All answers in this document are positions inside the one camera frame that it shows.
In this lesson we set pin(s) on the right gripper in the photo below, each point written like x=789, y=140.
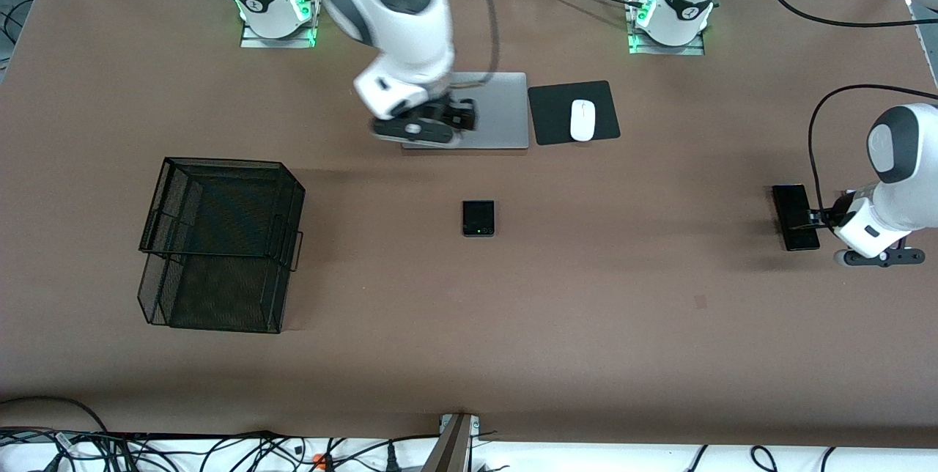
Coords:
x=448, y=112

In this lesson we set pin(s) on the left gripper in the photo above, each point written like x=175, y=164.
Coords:
x=826, y=218

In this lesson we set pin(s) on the long black smartphone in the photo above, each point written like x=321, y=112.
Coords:
x=791, y=208

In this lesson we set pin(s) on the small black flip phone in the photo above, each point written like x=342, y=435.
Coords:
x=478, y=217

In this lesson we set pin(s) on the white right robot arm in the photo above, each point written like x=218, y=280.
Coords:
x=399, y=10

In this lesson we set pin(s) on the silver closed laptop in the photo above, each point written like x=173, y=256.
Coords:
x=506, y=105

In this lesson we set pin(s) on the black mouse pad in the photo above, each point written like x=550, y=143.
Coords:
x=549, y=113

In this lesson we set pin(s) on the white computer mouse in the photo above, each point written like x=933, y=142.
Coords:
x=582, y=120

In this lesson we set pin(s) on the black power plug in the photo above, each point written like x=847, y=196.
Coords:
x=390, y=457

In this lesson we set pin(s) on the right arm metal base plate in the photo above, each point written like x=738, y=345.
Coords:
x=278, y=42

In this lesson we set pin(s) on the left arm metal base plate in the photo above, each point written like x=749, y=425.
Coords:
x=667, y=50

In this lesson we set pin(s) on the grey metal camera mount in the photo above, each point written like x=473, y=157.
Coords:
x=451, y=450

